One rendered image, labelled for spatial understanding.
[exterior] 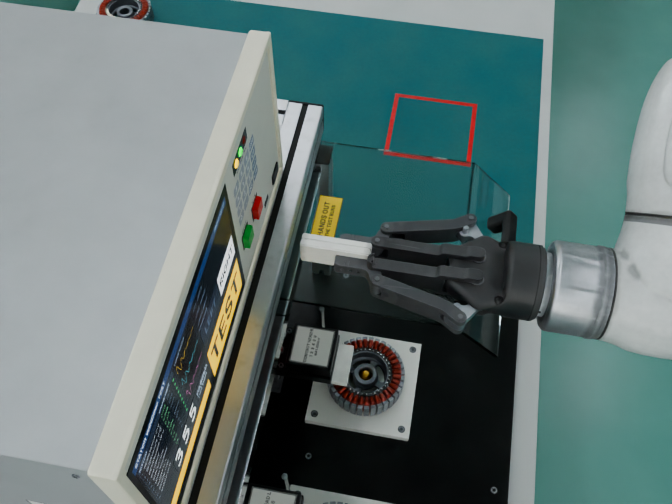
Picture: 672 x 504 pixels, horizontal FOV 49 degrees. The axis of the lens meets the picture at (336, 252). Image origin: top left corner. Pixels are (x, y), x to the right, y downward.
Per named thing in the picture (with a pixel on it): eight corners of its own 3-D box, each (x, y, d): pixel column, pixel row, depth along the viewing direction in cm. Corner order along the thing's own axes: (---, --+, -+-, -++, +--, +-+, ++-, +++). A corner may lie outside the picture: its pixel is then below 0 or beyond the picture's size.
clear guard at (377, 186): (509, 196, 100) (518, 168, 95) (497, 357, 87) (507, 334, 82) (272, 162, 103) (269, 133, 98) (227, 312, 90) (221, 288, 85)
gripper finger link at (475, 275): (477, 288, 74) (477, 300, 73) (366, 273, 75) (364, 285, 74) (484, 267, 71) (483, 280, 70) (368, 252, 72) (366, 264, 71)
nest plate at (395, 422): (420, 347, 114) (421, 343, 113) (408, 441, 106) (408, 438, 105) (324, 331, 115) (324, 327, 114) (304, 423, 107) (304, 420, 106)
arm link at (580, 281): (587, 277, 78) (530, 269, 79) (615, 228, 70) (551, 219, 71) (587, 355, 73) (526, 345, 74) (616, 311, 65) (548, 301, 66)
